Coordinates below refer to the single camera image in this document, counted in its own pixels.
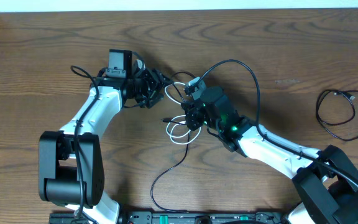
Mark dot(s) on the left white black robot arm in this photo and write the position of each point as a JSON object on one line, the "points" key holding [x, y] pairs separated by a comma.
{"points": [[71, 170]]}

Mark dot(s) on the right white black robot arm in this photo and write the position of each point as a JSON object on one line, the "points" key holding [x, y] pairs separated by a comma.
{"points": [[325, 180]]}

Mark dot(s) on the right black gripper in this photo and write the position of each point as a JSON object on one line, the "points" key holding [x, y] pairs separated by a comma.
{"points": [[190, 112]]}

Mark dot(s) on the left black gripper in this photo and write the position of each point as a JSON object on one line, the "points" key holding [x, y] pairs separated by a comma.
{"points": [[157, 84]]}

